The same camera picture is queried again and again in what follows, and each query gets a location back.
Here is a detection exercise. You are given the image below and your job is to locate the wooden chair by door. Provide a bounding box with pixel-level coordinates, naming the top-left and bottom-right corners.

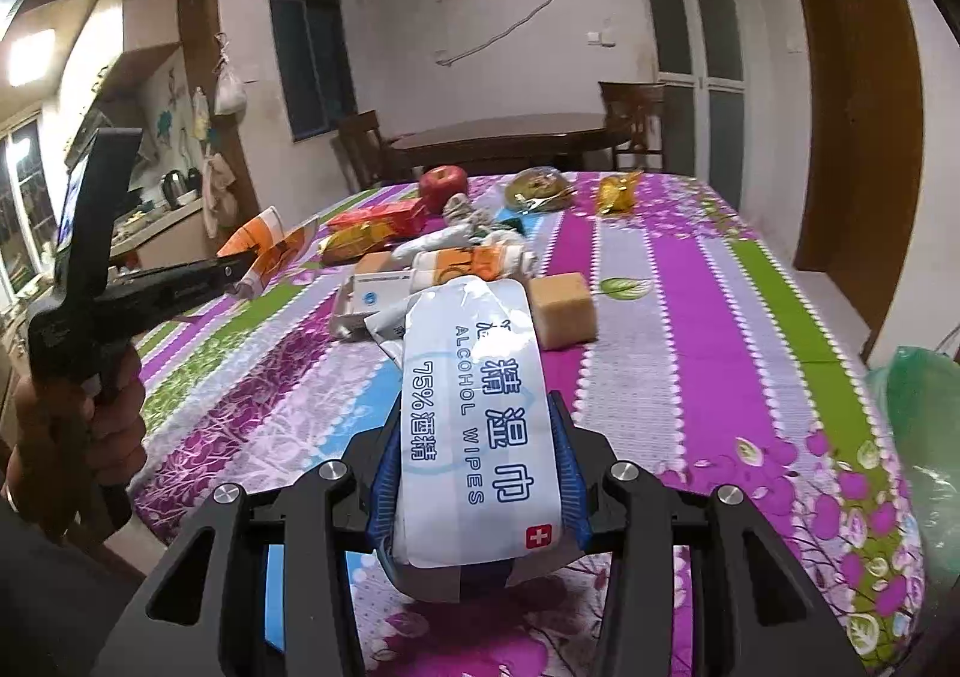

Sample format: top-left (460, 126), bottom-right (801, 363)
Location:
top-left (599, 81), bottom-right (665, 170)

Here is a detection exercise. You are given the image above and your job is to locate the white glass double door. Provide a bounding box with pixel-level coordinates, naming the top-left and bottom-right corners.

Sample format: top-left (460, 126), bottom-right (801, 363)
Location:
top-left (647, 0), bottom-right (747, 207)

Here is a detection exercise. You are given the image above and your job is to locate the white red medicine box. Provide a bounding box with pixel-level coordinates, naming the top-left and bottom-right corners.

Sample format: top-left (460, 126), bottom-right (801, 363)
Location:
top-left (327, 271), bottom-right (412, 341)

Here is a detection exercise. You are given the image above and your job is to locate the round pastry in plastic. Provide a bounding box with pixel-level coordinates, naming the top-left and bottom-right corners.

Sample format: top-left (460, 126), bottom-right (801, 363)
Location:
top-left (505, 166), bottom-right (576, 214)

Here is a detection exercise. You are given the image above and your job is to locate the black electric kettle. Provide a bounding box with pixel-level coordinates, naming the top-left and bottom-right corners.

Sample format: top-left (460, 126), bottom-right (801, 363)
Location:
top-left (161, 167), bottom-right (202, 209)

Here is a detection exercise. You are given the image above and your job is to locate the person's left hand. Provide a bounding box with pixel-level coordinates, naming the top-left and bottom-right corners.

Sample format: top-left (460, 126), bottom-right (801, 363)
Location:
top-left (5, 345), bottom-right (146, 540)

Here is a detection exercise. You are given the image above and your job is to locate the red apple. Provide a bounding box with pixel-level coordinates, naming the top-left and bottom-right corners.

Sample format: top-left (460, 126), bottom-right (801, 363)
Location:
top-left (418, 166), bottom-right (469, 214)

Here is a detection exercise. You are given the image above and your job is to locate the yellow snack wrapper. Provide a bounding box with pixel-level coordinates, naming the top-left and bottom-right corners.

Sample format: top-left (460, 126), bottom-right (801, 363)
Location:
top-left (319, 221), bottom-right (397, 266)

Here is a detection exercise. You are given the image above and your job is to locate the brown wooden door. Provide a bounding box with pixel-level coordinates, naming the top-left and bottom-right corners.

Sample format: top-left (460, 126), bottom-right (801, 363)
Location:
top-left (794, 0), bottom-right (924, 354)

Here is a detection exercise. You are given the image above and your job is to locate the dark wooden dining table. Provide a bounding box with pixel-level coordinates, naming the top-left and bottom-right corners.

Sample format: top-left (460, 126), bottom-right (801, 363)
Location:
top-left (392, 112), bottom-right (615, 173)

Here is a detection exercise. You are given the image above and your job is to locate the red snack packet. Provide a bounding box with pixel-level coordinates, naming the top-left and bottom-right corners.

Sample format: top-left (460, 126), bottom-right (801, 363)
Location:
top-left (327, 198), bottom-right (428, 240)

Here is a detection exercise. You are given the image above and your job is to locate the yellow sponge block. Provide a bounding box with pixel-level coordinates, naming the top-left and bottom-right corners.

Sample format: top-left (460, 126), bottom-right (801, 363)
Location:
top-left (527, 273), bottom-right (597, 351)

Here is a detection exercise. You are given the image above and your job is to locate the wooden chair left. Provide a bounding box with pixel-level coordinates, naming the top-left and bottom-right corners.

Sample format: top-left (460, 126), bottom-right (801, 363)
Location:
top-left (338, 110), bottom-right (392, 189)

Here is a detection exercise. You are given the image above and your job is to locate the golden foil wrapper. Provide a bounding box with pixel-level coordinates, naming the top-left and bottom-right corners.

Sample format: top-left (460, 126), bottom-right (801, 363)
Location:
top-left (596, 170), bottom-right (644, 218)

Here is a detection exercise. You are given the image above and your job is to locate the hanging white plastic bag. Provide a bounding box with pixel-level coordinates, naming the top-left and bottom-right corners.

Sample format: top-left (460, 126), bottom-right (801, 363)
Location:
top-left (215, 32), bottom-right (247, 117)

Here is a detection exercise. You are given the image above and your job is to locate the floral purple striped tablecloth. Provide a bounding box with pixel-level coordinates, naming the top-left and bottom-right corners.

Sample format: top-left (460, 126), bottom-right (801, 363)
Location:
top-left (128, 170), bottom-right (928, 677)

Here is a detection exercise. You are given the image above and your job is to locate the white alcohol wipes packet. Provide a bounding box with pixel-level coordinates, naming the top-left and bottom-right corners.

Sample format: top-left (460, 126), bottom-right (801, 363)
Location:
top-left (366, 276), bottom-right (563, 570)

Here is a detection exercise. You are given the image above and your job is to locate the crumpled white tissue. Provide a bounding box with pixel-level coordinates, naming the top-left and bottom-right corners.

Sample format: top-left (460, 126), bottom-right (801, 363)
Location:
top-left (391, 193), bottom-right (526, 266)

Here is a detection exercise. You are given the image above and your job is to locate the green lined trash bin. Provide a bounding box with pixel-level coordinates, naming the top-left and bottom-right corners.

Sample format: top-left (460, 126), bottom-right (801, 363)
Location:
top-left (867, 345), bottom-right (960, 609)

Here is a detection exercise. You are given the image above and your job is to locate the dark window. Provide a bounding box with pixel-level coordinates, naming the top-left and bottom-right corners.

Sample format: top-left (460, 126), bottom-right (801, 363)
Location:
top-left (268, 0), bottom-right (356, 141)

